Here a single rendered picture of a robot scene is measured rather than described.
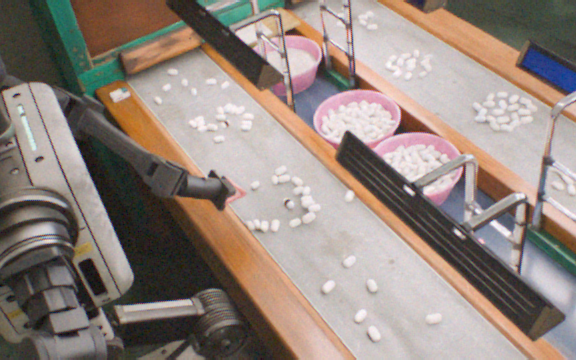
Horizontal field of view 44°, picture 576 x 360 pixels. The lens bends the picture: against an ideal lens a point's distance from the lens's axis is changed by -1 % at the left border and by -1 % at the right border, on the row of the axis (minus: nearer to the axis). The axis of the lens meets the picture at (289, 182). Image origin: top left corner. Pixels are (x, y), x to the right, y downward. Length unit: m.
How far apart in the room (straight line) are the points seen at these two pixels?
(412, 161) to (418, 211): 0.65
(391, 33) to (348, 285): 1.15
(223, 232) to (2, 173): 0.86
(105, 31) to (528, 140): 1.43
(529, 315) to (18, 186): 0.88
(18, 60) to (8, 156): 2.14
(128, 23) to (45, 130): 1.35
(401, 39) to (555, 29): 1.61
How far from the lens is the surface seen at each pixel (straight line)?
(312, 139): 2.15
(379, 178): 1.53
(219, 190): 1.79
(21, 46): 3.33
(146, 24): 2.60
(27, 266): 1.08
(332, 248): 1.86
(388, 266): 1.81
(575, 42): 3.98
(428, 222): 1.44
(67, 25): 2.49
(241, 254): 1.86
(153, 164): 1.73
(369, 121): 2.25
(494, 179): 2.02
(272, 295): 1.76
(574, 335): 1.81
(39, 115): 1.30
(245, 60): 1.95
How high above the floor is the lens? 2.14
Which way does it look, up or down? 43 degrees down
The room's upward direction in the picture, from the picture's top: 10 degrees counter-clockwise
